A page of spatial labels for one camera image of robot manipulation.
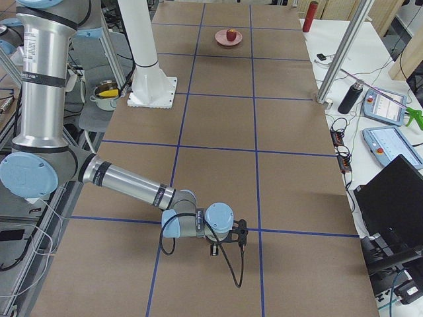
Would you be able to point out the far teach pendant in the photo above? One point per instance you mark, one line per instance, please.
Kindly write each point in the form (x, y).
(382, 109)

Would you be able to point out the orange black usb hub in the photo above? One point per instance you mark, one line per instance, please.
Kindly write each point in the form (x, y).
(343, 153)

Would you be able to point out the aluminium frame post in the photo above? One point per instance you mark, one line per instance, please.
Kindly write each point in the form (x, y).
(344, 47)

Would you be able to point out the black laptop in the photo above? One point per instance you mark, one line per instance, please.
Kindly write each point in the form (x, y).
(391, 206)

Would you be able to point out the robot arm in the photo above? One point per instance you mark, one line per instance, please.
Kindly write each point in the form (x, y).
(41, 159)

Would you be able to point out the pink plate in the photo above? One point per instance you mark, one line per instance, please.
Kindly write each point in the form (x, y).
(220, 37)

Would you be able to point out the near teach pendant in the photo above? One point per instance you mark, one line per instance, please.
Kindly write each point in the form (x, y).
(386, 143)

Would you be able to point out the black water bottle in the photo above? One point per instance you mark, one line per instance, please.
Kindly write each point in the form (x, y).
(351, 97)

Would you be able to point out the white pot with food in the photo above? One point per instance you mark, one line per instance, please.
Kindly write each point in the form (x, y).
(105, 95)

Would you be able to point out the red apple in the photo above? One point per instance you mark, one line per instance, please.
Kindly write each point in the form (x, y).
(231, 35)

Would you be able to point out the green handled grabber tool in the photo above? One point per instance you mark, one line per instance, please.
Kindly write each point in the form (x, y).
(410, 113)

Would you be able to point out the white camera mast base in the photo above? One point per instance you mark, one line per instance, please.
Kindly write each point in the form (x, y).
(151, 88)

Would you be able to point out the red bottle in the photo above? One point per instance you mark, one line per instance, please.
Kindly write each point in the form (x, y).
(310, 15)

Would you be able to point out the teach pendant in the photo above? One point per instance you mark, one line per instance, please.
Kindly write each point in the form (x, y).
(386, 143)
(382, 109)

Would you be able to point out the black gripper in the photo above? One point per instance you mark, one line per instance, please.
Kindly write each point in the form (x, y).
(218, 242)

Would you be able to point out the small black device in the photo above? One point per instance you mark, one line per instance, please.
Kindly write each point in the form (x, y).
(321, 57)

